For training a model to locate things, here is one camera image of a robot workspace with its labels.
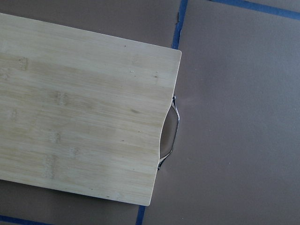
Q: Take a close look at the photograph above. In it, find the wooden cutting board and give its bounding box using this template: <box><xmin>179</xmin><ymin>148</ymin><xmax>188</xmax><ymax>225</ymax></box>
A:
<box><xmin>0</xmin><ymin>14</ymin><xmax>181</xmax><ymax>206</ymax></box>

